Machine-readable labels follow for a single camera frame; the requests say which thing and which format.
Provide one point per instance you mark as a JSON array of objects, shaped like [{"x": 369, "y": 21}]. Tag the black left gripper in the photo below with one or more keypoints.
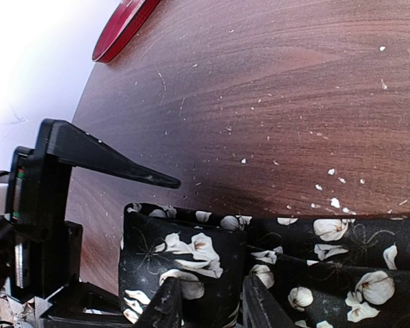
[{"x": 40, "y": 252}]

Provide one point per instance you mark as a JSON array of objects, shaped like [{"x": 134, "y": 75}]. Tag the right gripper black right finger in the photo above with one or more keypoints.
[{"x": 260, "y": 309}]

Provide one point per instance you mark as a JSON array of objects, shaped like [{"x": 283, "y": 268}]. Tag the dark red round tray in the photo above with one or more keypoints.
[{"x": 123, "y": 24}]

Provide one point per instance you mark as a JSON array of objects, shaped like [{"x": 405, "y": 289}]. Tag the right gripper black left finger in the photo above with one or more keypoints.
[{"x": 165, "y": 308}]

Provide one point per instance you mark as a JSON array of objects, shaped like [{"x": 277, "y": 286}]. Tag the black skull pattern tie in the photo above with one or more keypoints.
[{"x": 331, "y": 272}]

